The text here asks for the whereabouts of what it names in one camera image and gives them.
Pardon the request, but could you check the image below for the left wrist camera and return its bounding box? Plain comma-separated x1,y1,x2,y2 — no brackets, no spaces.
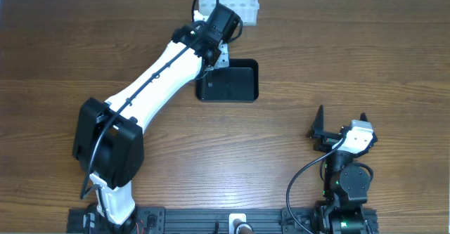
214,43,231,70

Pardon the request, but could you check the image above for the black tray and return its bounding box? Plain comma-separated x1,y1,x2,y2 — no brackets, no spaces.
195,58,260,104

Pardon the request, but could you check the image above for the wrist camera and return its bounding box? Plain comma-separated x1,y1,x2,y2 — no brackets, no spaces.
338,119,375,155
214,43,231,70

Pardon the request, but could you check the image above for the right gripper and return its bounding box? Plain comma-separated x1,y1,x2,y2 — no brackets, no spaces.
306,104,369,154

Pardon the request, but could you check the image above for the mounting rail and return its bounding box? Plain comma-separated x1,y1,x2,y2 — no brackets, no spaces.
66,205,379,234

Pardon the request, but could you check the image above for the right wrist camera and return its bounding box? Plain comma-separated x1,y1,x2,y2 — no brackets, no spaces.
338,119,375,155

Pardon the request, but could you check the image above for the white test tube rack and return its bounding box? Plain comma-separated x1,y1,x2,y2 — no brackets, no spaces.
193,0,261,27

